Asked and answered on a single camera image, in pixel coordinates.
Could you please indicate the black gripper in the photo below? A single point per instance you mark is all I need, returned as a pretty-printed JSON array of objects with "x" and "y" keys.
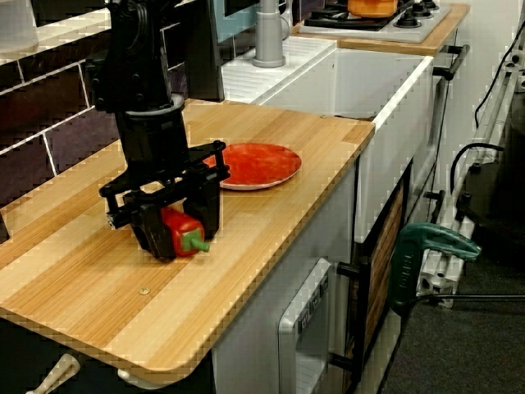
[{"x": 152, "y": 139}]

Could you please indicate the red toy pepper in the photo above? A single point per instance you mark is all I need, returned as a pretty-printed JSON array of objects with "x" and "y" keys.
[{"x": 184, "y": 232}]

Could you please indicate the red round plate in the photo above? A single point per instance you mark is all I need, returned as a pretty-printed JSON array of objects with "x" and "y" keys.
[{"x": 262, "y": 164}]

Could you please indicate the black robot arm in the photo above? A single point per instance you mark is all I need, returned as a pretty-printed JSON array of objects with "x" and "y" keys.
[{"x": 131, "y": 49}]

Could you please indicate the grey toy dishwasher panel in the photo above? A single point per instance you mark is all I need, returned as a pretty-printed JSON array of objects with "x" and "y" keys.
[{"x": 295, "y": 328}]

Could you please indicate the white plastic hook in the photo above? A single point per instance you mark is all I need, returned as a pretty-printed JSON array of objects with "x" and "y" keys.
[{"x": 135, "y": 379}]

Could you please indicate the black upright pillar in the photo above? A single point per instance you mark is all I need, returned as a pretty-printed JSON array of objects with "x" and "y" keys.
[{"x": 201, "y": 49}]

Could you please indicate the light grey toy faucet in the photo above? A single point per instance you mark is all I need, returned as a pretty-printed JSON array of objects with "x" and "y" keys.
[{"x": 268, "y": 37}]

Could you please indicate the teal plastic bin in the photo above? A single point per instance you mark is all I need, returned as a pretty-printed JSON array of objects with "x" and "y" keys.
[{"x": 238, "y": 24}]

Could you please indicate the wooden slat cabinet door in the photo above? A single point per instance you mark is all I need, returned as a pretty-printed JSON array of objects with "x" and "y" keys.
[{"x": 383, "y": 254}]

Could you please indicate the cream shelf ledge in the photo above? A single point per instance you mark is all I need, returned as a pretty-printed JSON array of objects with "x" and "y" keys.
[{"x": 61, "y": 37}]

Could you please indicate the white toy sink unit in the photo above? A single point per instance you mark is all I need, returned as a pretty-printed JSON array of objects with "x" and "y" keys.
[{"x": 402, "y": 135}]

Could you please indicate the green clamp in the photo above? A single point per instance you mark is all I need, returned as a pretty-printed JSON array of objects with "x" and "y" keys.
[{"x": 430, "y": 238}]

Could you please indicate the white plastic jar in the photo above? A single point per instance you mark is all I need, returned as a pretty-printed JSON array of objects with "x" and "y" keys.
[{"x": 16, "y": 20}]

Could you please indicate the black stove grate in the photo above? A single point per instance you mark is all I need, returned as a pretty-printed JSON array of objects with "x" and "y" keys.
[{"x": 348, "y": 22}]

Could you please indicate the orange toy pot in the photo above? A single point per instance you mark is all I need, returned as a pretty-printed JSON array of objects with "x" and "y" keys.
[{"x": 371, "y": 7}]

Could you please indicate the grey toy stove top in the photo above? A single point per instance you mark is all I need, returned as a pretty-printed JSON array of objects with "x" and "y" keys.
[{"x": 410, "y": 33}]

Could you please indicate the black stove knob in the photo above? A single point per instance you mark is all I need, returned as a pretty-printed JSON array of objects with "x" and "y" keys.
[
  {"x": 419, "y": 8},
  {"x": 408, "y": 19}
]

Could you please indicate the aluminium frame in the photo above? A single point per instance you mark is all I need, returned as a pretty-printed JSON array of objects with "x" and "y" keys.
[{"x": 492, "y": 111}]

